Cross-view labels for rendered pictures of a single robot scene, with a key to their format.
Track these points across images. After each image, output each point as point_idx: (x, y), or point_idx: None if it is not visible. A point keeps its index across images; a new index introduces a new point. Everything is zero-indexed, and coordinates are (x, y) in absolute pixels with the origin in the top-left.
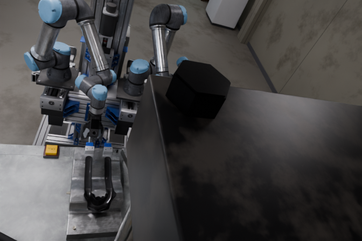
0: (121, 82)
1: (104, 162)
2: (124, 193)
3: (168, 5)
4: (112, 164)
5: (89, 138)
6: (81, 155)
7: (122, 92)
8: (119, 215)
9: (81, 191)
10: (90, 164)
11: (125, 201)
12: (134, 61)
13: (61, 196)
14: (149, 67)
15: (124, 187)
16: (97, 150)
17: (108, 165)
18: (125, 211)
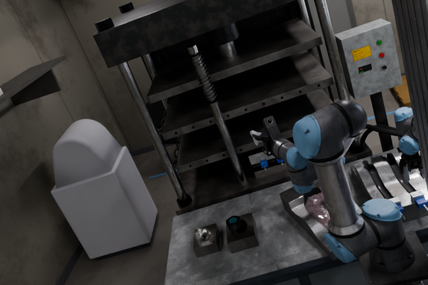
0: (423, 263)
1: (392, 195)
2: (358, 200)
3: (333, 105)
4: (381, 196)
5: (427, 208)
6: (423, 191)
7: (409, 240)
8: (355, 172)
9: (397, 159)
10: (407, 189)
11: (355, 194)
12: (393, 206)
13: (423, 179)
14: (361, 213)
15: (362, 204)
16: (407, 202)
17: (386, 196)
18: (353, 188)
